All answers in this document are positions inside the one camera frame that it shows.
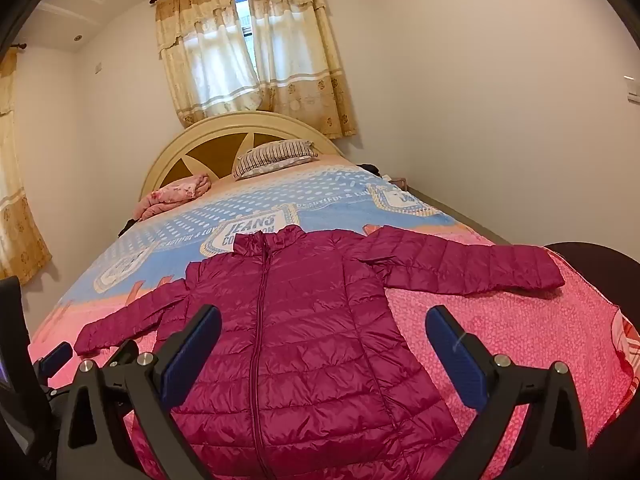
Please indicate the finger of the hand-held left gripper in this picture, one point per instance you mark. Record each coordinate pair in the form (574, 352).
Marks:
(56, 356)
(124, 352)

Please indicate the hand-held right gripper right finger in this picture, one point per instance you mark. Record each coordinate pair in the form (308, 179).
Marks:
(457, 360)

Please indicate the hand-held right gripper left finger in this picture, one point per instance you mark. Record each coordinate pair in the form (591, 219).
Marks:
(192, 355)

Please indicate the magenta puffer jacket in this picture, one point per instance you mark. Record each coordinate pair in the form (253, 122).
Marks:
(310, 335)

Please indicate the dark cloth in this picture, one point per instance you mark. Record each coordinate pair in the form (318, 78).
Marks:
(372, 169)
(129, 227)

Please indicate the bed with pink-blue bedspread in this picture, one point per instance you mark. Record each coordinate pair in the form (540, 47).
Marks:
(200, 210)

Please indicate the beige floral curtain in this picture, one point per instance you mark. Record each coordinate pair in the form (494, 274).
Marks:
(20, 210)
(210, 55)
(300, 50)

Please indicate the folded pink floral blanket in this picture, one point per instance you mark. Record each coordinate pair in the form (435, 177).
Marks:
(170, 195)

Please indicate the dark round object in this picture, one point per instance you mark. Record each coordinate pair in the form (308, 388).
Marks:
(600, 270)

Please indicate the small bedside table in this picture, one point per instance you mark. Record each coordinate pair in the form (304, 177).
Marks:
(399, 181)

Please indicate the cream wooden headboard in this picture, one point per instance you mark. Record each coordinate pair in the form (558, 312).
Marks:
(210, 152)

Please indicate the striped pillow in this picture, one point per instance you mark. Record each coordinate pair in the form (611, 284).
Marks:
(275, 157)

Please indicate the window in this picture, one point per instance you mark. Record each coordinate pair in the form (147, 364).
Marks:
(242, 10)

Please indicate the white wall socket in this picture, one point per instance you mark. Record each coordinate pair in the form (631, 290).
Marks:
(632, 85)

